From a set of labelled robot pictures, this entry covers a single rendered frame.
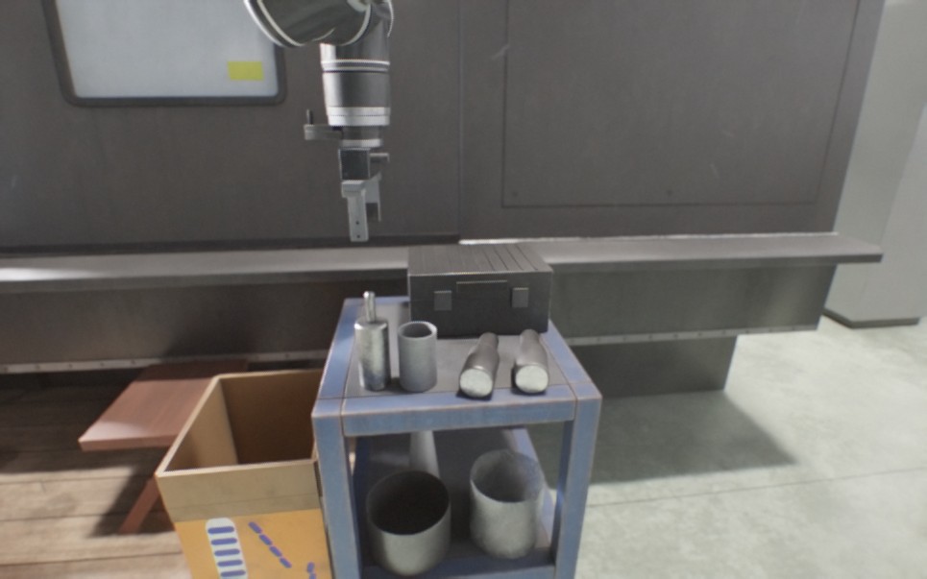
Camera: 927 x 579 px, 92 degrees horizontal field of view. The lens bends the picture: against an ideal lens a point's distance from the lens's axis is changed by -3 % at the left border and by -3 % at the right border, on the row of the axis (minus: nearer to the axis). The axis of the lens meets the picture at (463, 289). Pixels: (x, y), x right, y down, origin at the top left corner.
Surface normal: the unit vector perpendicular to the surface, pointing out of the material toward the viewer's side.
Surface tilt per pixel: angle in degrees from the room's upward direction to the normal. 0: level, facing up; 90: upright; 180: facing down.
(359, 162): 90
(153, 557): 0
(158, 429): 0
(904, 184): 90
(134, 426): 0
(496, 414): 90
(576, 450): 90
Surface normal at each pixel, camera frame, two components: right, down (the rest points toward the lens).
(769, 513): 0.01, -0.93
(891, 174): -0.99, 0.04
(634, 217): 0.12, 0.31
